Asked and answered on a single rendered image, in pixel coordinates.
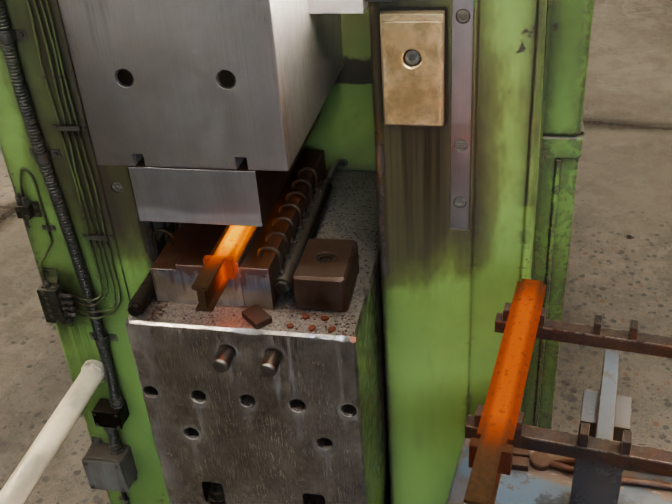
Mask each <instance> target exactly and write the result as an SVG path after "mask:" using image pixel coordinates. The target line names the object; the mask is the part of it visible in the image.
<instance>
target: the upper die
mask: <svg viewBox="0 0 672 504"><path fill-rule="evenodd" d="M320 115H321V110H320V112H319V114H318V116H317V117H316V119H315V121H314V123H313V125H312V127H311V129H310V131H309V133H308V135H307V137H306V138H305V140H304V142H303V144H302V146H301V148H300V150H299V152H298V154H297V156H296V158H295V159H294V161H293V163H292V165H291V167H290V169H289V171H261V170H248V166H247V158H244V160H243V161H242V163H241V164H240V166H239V167H238V169H237V170H232V169H204V168H176V167H148V166H145V163H144V158H143V157H142V159H141V160H140V161H139V162H138V163H137V164H136V166H128V169H129V174H130V178H131V183H132V187H133V192H134V196H135V201H136V205H137V210H138V214H139V219H140V221H154V222H175V223H195V224H215V225H235V226H255V227H263V225H264V223H265V221H266V219H267V217H268V215H269V213H270V211H271V209H272V208H273V206H274V204H275V202H276V200H277V198H278V196H279V194H280V192H281V190H282V188H283V186H284V184H285V182H286V180H287V179H288V177H289V175H290V173H291V171H292V169H293V167H294V165H295V163H296V161H297V159H298V157H299V155H300V153H301V152H302V150H303V148H304V146H305V144H306V142H307V140H308V138H309V136H310V134H311V132H312V130H313V128H314V126H315V125H316V123H317V121H318V119H319V117H320Z"/></svg>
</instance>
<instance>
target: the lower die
mask: <svg viewBox="0 0 672 504"><path fill-rule="evenodd" d="M302 167H311V168H313V169H315V171H316V172H317V174H318V184H319V182H321V181H323V180H325V178H326V167H325V155H324V150H302V152H301V153H300V155H299V157H298V159H297V161H296V163H295V165H294V167H293V169H292V171H291V173H290V175H289V177H288V179H287V180H286V182H285V184H284V186H283V188H282V190H281V192H280V194H279V196H278V198H277V200H276V202H275V204H274V206H273V208H272V209H271V211H270V213H269V215H268V217H267V219H266V221H265V223H264V225H263V227H255V226H252V227H251V229H250V231H249V232H248V234H247V236H246V238H245V240H244V242H243V243H242V245H241V247H240V249H239V251H238V253H237V255H236V256H235V258H234V264H235V270H236V276H235V278H234V279H228V283H227V285H226V287H225V289H224V290H223V292H222V294H221V296H220V298H219V300H218V302H217V304H216V305H228V306H243V307H252V306H254V305H256V304H258V305H259V306H260V307H261V308H271V309H273V308H274V306H275V304H276V301H277V299H278V297H279V293H276V290H275V288H274V282H275V279H276V277H277V274H278V271H277V270H278V268H279V267H278V259H277V255H276V253H275V252H274V251H272V250H264V251H263V252H262V256H261V257H258V250H259V249H260V248H261V247H263V246H267V245H268V246H273V247H275V248H277V249H278V250H279V252H280V254H281V259H282V264H283V262H284V259H285V256H284V255H285V253H286V252H285V244H284V239H283V238H282V237H281V236H279V235H271V236H270V238H269V241H268V242H266V241H265V237H266V235H267V233H269V232H270V231H280V232H282V233H284V234H285V235H286V237H287V239H288V244H289V248H290V245H291V244H292V243H291V240H292V233H291V226H290V224H289V223H288V222H287V221H284V220H281V221H278V222H277V223H276V227H273V226H272V223H273V221H274V219H276V218H277V217H281V216H283V217H287V218H289V219H291V220H292V221H293V223H294V226H295V235H296V233H297V230H298V229H297V226H298V216H297V211H296V210H295V209H294V208H292V207H285V208H284V209H283V213H282V214H280V213H279V209H280V207H281V206H282V205H283V204H285V203H292V204H295V205H296V206H298V208H299V209H300V211H301V219H303V217H304V216H303V213H304V203H303V198H302V197H301V196H300V195H298V194H292V195H291V196H290V197H289V201H286V195H287V193H289V192H290V191H293V190H297V191H300V192H302V193H303V194H304V195H305V196H306V198H307V207H308V205H309V200H310V194H309V187H308V185H307V184H306V183H304V182H298V183H296V185H295V188H292V183H293V181H294V180H296V179H298V178H304V179H306V180H308V181H309V182H310V183H311V184H312V188H313V195H314V192H315V191H314V189H315V177H314V174H313V173H312V172H311V171H309V170H304V171H303V172H302V173H301V177H298V171H299V170H300V169H301V168H302ZM229 227H230V225H215V224H195V223H184V228H183V229H181V227H180V225H179V226H178V228H177V229H176V231H175V232H174V234H173V235H174V238H175V243H174V244H172V243H171V239H170V240H169V241H168V243H167V244H166V246H165V247H164V249H163V250H162V252H161V253H160V255H159V256H158V257H157V259H156V260H155V262H154V263H153V265H152V266H151V268H150V270H151V274H152V279H153V283H154V288H155V292H156V297H157V301H168V302H183V303H197V304H198V303H199V302H198V297H197V291H195V290H193V289H192V288H191V287H192V285H193V283H194V281H195V280H196V278H197V276H198V275H199V273H200V271H201V269H202V268H203V266H204V263H203V259H204V257H205V255H214V253H215V251H216V250H217V248H218V246H219V245H220V243H221V241H222V239H223V238H224V236H225V234H226V232H227V231H228V229H229Z"/></svg>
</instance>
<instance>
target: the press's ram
mask: <svg viewBox="0 0 672 504"><path fill-rule="evenodd" d="M58 4H59V8H60V12H61V16H62V20H63V24H64V28H65V33H66V37H67V41H68V45H69V49H70V53H71V57H72V61H73V66H74V70H75V74H76V78H77V82H78V86H79V90H80V94H81V99H82V103H83V107H84V111H85V115H86V119H87V123H88V127H89V132H90V136H91V140H92V144H93V148H94V152H95V156H96V160H97V164H99V165H120V166H136V164H137V163H138V162H139V161H140V160H141V159H142V157H143V158H144V163H145V166H148V167H176V168H204V169H232V170H237V169H238V167H239V166H240V164H241V163H242V161H243V160H244V158H247V166H248V170H261V171H289V169H290V167H291V165H292V163H293V161H294V159H295V158H296V156H297V154H298V152H299V150H300V148H301V146H302V144H303V142H304V140H305V138H306V137H307V135H308V133H309V131H310V129H311V127H312V125H313V123H314V121H315V119H316V117H317V116H318V114H319V112H320V110H321V108H322V106H323V104H324V102H325V100H326V98H327V96H328V95H329V93H330V91H331V89H332V87H333V85H334V83H335V81H336V79H337V77H338V75H339V74H340V72H341V70H342V68H343V50H342V34H341V18H340V14H364V12H365V10H366V8H367V7H368V2H366V1H365V0H58Z"/></svg>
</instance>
